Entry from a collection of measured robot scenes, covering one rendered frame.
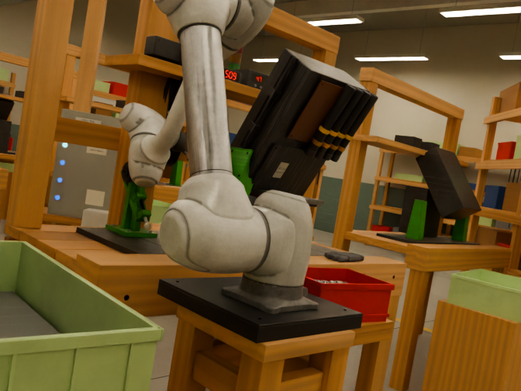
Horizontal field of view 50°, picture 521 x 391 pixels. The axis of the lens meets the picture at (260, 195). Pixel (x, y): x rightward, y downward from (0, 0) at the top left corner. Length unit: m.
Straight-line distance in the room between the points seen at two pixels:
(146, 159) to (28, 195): 0.47
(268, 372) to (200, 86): 0.66
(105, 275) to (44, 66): 0.82
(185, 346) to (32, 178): 0.89
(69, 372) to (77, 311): 0.29
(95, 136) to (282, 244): 1.12
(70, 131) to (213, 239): 1.12
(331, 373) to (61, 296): 0.67
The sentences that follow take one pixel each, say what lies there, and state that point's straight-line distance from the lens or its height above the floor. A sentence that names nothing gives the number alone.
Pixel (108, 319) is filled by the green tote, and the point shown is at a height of 0.93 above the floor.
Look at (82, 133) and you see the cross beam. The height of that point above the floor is 1.23.
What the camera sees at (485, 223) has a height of 0.89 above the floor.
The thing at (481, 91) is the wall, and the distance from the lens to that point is 11.54.
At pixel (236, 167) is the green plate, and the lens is 2.06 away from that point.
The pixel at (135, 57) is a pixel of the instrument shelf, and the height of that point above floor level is 1.52.
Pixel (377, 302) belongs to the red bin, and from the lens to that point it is 1.79.
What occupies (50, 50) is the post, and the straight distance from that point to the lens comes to 2.04.
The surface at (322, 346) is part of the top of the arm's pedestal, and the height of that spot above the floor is 0.83.
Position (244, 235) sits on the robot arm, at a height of 1.06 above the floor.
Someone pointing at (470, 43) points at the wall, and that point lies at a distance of 11.89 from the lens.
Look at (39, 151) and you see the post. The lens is 2.03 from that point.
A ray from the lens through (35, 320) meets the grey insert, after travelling 1.20.
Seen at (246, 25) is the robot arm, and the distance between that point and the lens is 1.52.
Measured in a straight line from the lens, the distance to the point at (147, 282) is 1.58.
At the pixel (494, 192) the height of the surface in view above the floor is 1.34.
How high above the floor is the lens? 1.22
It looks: 3 degrees down
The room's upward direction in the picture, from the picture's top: 9 degrees clockwise
